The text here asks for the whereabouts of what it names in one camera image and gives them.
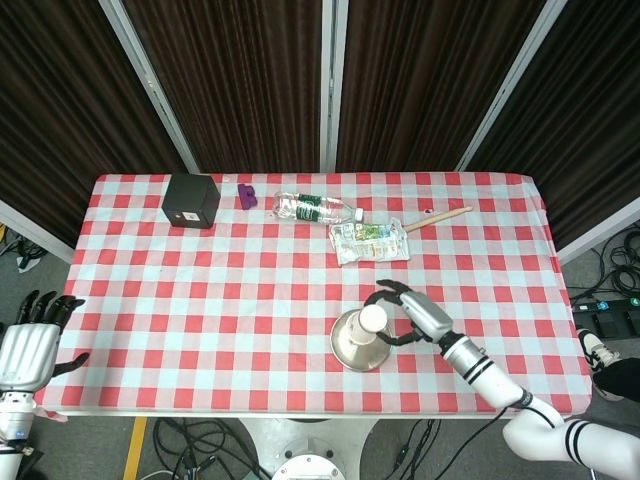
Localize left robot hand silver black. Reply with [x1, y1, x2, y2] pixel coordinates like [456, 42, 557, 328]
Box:
[0, 289, 91, 392]

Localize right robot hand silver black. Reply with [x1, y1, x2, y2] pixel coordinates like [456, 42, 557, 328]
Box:
[363, 278, 454, 347]

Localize white paper cup blue stripe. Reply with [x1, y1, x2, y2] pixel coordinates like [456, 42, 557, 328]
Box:
[348, 303, 390, 347]

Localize round silver metal plate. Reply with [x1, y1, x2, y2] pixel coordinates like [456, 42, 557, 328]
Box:
[330, 308, 394, 373]

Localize crumpled silver snack bag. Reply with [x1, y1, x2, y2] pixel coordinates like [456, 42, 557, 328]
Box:
[328, 217, 412, 267]

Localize wooden stick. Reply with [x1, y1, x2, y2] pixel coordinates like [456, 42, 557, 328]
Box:
[403, 205, 474, 233]

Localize clear plastic bottle green label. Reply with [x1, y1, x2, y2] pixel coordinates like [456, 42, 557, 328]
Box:
[271, 191, 365, 227]

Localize white sneaker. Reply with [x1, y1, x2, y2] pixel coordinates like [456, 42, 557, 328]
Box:
[576, 328, 622, 372]

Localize black power strip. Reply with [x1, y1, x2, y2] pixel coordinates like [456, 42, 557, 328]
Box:
[571, 294, 640, 317]

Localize red white checkered tablecloth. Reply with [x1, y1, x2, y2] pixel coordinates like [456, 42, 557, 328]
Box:
[40, 172, 597, 419]

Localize black trouser leg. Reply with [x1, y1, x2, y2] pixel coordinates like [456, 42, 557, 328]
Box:
[592, 354, 640, 403]

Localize black cardboard box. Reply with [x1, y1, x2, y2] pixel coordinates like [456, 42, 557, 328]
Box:
[161, 173, 222, 231]

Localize dark brown curtain panel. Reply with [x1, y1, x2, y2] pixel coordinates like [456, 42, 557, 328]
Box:
[0, 0, 197, 247]
[467, 0, 640, 250]
[334, 0, 557, 174]
[122, 0, 332, 175]

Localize black cable bundle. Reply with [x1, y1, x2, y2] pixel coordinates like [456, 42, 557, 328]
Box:
[149, 417, 274, 480]
[569, 228, 640, 304]
[0, 224, 50, 274]

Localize white partition frame post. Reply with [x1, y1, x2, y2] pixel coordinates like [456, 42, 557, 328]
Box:
[0, 198, 77, 265]
[98, 0, 212, 175]
[453, 0, 584, 174]
[557, 196, 640, 265]
[319, 0, 349, 174]

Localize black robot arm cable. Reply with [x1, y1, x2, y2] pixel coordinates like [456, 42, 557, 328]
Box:
[467, 389, 557, 439]

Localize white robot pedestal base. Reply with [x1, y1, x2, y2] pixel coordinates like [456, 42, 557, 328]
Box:
[234, 417, 382, 480]

